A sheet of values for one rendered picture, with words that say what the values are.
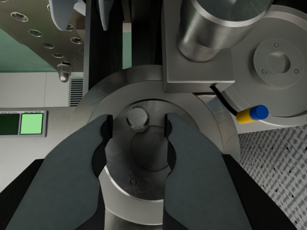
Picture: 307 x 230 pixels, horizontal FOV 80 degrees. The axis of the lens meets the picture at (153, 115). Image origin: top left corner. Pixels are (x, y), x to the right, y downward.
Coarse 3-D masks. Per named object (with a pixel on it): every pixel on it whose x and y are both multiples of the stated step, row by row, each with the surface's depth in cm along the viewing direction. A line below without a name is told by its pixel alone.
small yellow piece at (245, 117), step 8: (216, 88) 14; (224, 104) 13; (232, 112) 13; (240, 112) 12; (248, 112) 11; (256, 112) 10; (264, 112) 10; (240, 120) 12; (248, 120) 11; (256, 120) 11
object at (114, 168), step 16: (160, 112) 14; (176, 112) 14; (128, 128) 14; (160, 128) 14; (112, 144) 13; (128, 144) 13; (144, 144) 13; (160, 144) 13; (112, 160) 13; (128, 160) 13; (144, 160) 14; (160, 160) 13; (112, 176) 13; (128, 176) 13; (144, 176) 13; (160, 176) 13; (128, 192) 13; (144, 192) 13; (160, 192) 13
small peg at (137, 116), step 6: (132, 108) 11; (138, 108) 11; (144, 108) 11; (132, 114) 11; (138, 114) 11; (144, 114) 11; (132, 120) 11; (138, 120) 11; (144, 120) 11; (132, 126) 11; (138, 126) 11; (144, 126) 11
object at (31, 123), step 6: (24, 114) 48; (30, 114) 48; (36, 114) 48; (24, 120) 47; (30, 120) 47; (36, 120) 47; (24, 126) 47; (30, 126) 47; (36, 126) 47; (24, 132) 47; (30, 132) 47; (36, 132) 47
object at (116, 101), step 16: (144, 80) 16; (112, 96) 15; (128, 96) 15; (144, 96) 16; (160, 96) 16; (176, 96) 16; (192, 96) 16; (96, 112) 15; (112, 112) 15; (192, 112) 15; (208, 112) 15; (208, 128) 15; (112, 192) 14; (112, 208) 14; (128, 208) 14; (144, 208) 14; (160, 208) 14; (144, 224) 14; (160, 224) 14
